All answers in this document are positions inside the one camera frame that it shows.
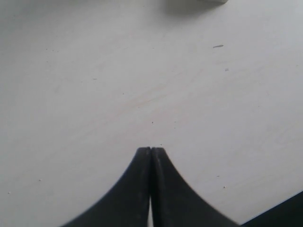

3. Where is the small light wooden cube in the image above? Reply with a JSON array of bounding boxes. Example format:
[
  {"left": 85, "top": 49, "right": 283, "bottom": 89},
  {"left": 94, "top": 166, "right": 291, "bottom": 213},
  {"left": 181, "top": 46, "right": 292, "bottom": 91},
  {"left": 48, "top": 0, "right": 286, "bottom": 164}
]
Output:
[{"left": 166, "top": 0, "right": 228, "bottom": 6}]

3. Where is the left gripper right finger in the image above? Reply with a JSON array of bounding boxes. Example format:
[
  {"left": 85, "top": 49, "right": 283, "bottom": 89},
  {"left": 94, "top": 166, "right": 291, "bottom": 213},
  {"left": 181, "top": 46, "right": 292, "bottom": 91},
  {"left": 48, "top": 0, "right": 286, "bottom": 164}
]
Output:
[{"left": 150, "top": 148, "right": 238, "bottom": 227}]

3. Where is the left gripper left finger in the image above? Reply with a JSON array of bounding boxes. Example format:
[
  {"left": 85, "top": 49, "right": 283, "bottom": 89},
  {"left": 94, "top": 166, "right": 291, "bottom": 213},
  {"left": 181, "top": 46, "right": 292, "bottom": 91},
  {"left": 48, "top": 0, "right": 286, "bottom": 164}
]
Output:
[{"left": 64, "top": 147, "right": 151, "bottom": 227}]

